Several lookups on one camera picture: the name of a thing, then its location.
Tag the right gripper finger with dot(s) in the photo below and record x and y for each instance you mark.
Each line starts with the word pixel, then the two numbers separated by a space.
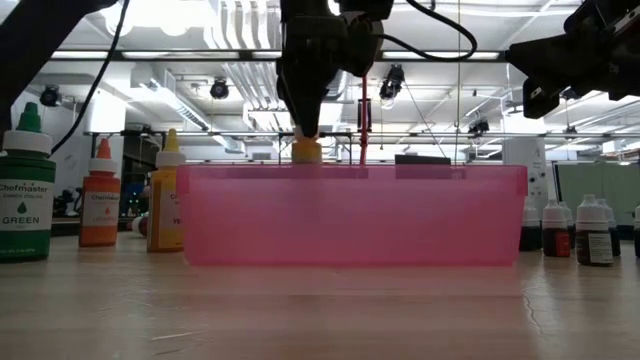
pixel 565 60
pixel 540 97

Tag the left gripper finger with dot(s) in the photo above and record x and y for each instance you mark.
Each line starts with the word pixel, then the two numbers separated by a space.
pixel 307 90

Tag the large yellow food coloring bottle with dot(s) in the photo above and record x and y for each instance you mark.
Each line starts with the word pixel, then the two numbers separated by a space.
pixel 162 200
pixel 306 152

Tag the large orange food coloring bottle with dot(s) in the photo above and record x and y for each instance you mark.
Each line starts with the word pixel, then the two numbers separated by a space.
pixel 100 200

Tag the large green food coloring bottle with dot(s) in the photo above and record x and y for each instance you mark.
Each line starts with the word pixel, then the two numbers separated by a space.
pixel 25 200

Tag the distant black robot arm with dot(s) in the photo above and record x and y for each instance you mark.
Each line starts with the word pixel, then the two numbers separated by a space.
pixel 65 205

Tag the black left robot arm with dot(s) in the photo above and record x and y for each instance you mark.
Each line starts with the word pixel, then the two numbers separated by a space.
pixel 30 40

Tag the white round column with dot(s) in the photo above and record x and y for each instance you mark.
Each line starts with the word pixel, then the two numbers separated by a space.
pixel 525 155

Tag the black ceiling spotlight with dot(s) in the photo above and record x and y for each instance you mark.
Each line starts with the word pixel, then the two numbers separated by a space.
pixel 478 126
pixel 50 95
pixel 392 82
pixel 219 89

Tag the grey-green office partition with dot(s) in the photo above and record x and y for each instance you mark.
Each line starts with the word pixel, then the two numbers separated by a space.
pixel 590 180

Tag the pink translucent plastic bin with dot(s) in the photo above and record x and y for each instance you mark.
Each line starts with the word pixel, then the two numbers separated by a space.
pixel 350 215

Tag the black monitor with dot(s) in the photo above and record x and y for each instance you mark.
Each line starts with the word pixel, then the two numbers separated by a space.
pixel 422 160

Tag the small dark bottle red label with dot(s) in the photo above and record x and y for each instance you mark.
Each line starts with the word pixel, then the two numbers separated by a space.
pixel 555 235

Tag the small dark bottle white label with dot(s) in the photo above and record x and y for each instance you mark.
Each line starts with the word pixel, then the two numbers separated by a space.
pixel 593 235

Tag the dark background table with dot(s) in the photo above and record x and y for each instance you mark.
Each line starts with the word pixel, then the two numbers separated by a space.
pixel 65 227

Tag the silver ceiling ventilation duct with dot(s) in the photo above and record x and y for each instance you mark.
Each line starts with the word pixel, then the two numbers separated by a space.
pixel 335 87

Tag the black metal stand frame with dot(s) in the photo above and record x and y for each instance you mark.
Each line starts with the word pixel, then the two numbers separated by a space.
pixel 335 134

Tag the long horizontal metal rail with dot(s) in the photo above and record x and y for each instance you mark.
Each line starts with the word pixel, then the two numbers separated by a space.
pixel 240 134

